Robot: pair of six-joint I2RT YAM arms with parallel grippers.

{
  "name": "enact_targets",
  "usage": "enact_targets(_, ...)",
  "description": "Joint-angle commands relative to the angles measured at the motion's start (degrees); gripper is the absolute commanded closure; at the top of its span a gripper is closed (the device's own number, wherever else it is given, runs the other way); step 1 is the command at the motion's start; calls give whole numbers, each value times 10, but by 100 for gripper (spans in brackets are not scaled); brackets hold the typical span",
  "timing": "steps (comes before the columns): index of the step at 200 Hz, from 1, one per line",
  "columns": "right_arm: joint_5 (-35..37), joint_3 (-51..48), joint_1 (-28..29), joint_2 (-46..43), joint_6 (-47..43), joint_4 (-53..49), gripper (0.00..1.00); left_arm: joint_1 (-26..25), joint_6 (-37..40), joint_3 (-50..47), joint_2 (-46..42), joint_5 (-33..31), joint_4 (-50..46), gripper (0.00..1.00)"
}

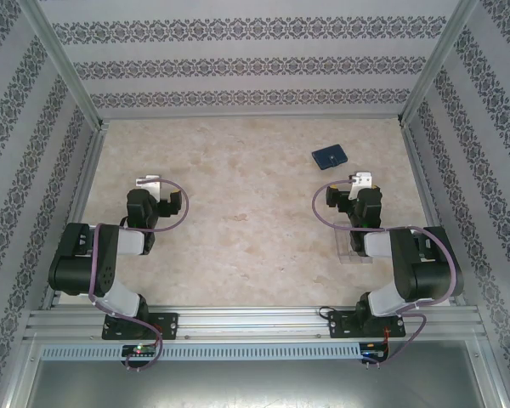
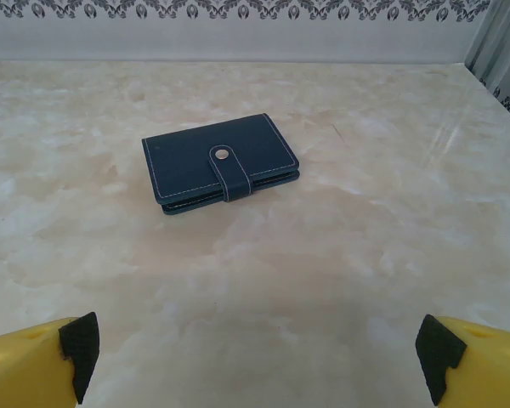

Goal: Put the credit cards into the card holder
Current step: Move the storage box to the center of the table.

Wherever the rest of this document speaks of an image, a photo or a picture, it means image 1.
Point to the blue leather card holder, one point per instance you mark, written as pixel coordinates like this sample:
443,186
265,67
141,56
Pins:
329,157

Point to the clear plastic container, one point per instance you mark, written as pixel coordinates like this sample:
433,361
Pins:
344,251

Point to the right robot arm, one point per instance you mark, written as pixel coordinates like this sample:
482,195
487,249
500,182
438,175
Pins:
408,263

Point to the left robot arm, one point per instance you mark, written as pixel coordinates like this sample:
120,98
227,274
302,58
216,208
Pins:
106,259

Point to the small controller circuit board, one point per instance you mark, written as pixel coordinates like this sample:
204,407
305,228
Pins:
138,350
374,352

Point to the grey metal shelf panel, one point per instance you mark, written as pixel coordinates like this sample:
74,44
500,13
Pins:
255,382

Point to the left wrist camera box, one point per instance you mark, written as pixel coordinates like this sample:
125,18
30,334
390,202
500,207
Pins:
151,183

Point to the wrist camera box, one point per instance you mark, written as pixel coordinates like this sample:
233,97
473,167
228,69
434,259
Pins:
363,179
151,183

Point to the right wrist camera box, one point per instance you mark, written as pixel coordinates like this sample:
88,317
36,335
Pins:
363,179

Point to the aluminium side rail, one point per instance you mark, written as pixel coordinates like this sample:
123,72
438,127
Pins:
430,191
74,212

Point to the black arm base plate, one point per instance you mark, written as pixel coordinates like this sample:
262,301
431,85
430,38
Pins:
344,325
166,325

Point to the aluminium mounting rail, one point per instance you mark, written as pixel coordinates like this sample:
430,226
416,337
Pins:
255,323

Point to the aluminium frame post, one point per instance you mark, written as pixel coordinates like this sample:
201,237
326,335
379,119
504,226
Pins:
68,64
435,64

